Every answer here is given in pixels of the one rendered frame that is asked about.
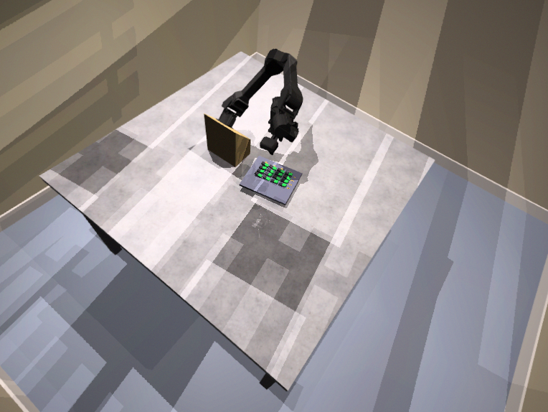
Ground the grey switch panel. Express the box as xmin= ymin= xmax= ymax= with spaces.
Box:
xmin=240 ymin=156 xmax=302 ymax=205

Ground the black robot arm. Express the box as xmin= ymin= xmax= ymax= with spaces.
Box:
xmin=216 ymin=49 xmax=303 ymax=142

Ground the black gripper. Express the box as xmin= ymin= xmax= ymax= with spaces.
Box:
xmin=260 ymin=120 xmax=283 ymax=155

